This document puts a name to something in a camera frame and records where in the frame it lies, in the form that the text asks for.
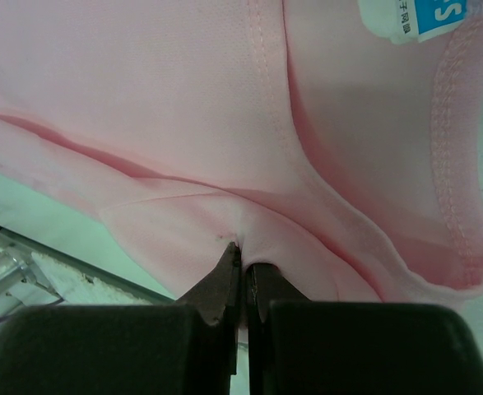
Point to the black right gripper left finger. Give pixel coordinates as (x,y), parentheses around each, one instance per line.
(185,347)

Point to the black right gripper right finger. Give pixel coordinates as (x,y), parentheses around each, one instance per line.
(300,346)

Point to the light pink t-shirt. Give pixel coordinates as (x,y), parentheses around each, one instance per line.
(321,136)

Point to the aluminium table edge rail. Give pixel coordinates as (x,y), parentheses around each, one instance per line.
(73,280)

